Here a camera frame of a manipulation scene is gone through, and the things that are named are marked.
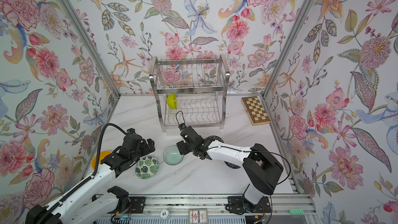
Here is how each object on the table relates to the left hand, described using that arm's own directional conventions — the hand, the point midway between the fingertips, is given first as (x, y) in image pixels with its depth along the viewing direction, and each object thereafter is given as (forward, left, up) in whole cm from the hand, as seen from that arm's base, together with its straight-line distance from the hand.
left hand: (151, 145), depth 84 cm
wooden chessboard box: (+29, -65, -7) cm, 72 cm away
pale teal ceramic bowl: (-2, -11, -8) cm, 14 cm away
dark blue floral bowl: (-9, -44, -8) cm, 45 cm away
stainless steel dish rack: (+37, -21, +5) cm, 43 cm away
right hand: (+3, -17, -1) cm, 17 cm away
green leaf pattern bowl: (-9, +2, -9) cm, 12 cm away
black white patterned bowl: (+7, -36, -5) cm, 37 cm away
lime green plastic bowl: (+32, -8, +1) cm, 33 cm away
